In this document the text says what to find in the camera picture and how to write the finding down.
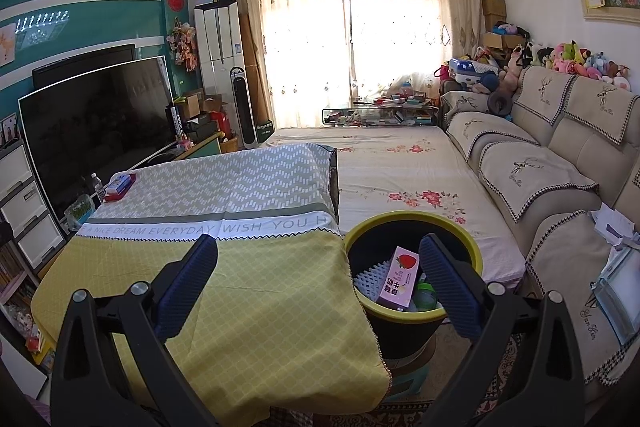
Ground blue star-print bag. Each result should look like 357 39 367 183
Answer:
447 58 493 88

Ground beige fabric sofa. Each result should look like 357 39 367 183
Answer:
440 66 640 388

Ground floral bed sheet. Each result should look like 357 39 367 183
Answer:
260 126 527 283

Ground row of plush toys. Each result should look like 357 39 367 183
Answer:
495 39 633 92

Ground bookshelf with books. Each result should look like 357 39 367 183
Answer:
0 237 56 373

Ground red fire extinguisher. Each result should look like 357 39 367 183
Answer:
217 107 235 140

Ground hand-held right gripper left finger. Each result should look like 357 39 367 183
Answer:
50 234 219 427

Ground white foam fruit net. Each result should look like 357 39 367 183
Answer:
354 257 393 303

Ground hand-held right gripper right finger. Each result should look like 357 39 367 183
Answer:
419 234 586 427

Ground yellow grey patterned tablecloth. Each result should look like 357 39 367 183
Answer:
30 142 393 427

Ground large curved flat television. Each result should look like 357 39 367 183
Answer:
19 56 176 220

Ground pink strawberry milk carton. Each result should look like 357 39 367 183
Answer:
376 247 420 310

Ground dark green carton box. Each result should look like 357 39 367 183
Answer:
255 119 276 148

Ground black yellow-rimmed trash bin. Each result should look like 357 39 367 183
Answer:
344 209 485 360

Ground colourful packets on floor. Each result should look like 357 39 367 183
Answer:
25 334 56 373

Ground patterned floor rug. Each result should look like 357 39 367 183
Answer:
370 332 526 427

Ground white plastic drawer unit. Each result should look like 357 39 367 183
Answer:
0 139 68 268

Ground hanging pink flower decoration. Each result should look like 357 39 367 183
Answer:
166 23 198 72

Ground cream embroidered curtain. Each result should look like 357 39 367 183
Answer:
235 0 351 128
345 0 483 108

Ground flat red box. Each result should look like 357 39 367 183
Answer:
102 174 137 201

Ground white papers on sofa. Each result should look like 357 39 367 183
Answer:
590 204 640 345

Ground grey round cushion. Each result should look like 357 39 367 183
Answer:
487 89 513 115

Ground clear green plastic bottle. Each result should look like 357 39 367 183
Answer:
414 282 446 310

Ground cluttered glass coffee table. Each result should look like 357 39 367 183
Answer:
322 99 441 128

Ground tall black lettered box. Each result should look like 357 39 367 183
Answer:
166 104 183 142

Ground teal plastic stool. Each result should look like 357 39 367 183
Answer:
387 359 433 400

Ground pink cartoon wall poster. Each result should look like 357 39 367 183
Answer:
0 23 18 68

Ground clear bag with green plant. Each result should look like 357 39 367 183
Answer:
64 194 96 230

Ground black white tower fan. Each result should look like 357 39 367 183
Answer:
230 67 258 148

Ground stack of cardboard boxes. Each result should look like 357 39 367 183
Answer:
480 0 526 52

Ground yellow teal television cabinet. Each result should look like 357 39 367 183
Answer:
172 132 223 160

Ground small black television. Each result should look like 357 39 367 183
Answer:
32 43 137 90

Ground white standing air conditioner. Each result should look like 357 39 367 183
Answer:
194 2 246 142

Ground open brown cardboard box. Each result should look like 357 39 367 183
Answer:
175 89 223 118

